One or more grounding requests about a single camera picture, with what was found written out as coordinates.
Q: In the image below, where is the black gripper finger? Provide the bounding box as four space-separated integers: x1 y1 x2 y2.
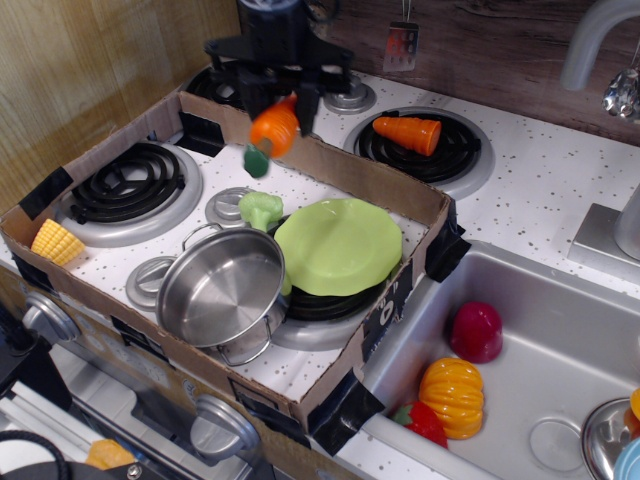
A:
295 88 320 137
237 67 280 120

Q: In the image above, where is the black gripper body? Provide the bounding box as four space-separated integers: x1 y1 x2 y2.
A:
204 9 353 96

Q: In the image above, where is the orange toy carrot green top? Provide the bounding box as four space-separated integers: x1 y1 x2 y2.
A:
243 94 299 178

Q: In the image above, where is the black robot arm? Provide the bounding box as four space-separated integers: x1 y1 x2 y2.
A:
204 1 354 136

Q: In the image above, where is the orange carrot half piece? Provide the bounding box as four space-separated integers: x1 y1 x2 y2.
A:
372 116 442 156

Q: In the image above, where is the light green plastic plate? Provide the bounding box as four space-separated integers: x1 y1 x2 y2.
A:
275 199 403 297

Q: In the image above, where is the grey back stove knob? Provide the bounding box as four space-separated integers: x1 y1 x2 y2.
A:
323 75 377 115

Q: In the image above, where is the grey stove knob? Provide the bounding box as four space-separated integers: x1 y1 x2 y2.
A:
323 75 377 115
204 187 253 228
125 256 175 312

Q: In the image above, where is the brown cardboard fence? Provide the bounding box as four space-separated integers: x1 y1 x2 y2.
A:
1 92 456 454

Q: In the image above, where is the hanging metal spatula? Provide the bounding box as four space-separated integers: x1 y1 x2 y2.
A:
383 0 420 73

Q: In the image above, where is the green toy broccoli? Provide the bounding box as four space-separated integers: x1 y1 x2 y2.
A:
238 192 284 232

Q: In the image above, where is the grey middle stove knob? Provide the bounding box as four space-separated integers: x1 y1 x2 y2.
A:
204 187 253 228

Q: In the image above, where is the front left stove burner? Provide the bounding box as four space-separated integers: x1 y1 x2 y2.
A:
55 142 203 248

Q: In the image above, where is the back right stove burner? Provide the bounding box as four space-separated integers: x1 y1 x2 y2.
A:
344 107 495 200

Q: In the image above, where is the stainless steel pot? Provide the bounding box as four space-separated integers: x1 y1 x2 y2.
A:
155 227 292 367

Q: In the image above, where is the front right stove burner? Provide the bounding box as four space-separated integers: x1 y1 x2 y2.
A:
273 276 391 352

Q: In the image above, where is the grey front stove knob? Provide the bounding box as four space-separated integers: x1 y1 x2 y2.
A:
125 256 175 312

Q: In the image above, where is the yellow toy corn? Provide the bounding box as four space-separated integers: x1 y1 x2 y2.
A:
31 219 85 266

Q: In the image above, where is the dark red toy fruit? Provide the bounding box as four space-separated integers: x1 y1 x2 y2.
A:
449 301 503 364

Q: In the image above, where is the grey sink faucet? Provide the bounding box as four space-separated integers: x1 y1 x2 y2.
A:
560 1 639 259

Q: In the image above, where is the grey oven knob left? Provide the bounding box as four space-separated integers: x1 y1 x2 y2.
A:
22 292 81 345

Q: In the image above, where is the grey oven knob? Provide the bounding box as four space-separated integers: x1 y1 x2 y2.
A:
190 394 260 463
22 292 81 345

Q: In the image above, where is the hanging shiny metal ladle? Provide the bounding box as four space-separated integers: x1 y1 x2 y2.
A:
602 45 639 124

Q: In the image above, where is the orange toy pumpkin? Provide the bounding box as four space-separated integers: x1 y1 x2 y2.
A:
418 358 485 440

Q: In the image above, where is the red toy strawberry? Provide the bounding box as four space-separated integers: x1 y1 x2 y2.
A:
391 401 448 449

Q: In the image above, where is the grey oven knob right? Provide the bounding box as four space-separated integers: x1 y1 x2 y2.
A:
190 394 260 463

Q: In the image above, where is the stainless steel sink basin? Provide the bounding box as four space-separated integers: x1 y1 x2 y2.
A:
364 242 639 479

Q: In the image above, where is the orange toy on floor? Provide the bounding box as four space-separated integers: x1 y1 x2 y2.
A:
85 439 136 470

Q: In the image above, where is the silver metal bowl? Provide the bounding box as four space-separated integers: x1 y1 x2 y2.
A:
581 398 639 479

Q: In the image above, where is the orange toy in bowl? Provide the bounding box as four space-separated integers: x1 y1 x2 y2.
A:
623 388 640 440

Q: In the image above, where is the light blue cup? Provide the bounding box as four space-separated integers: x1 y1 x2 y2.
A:
613 439 640 480

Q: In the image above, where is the black cable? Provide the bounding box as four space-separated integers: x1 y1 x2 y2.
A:
0 429 69 480

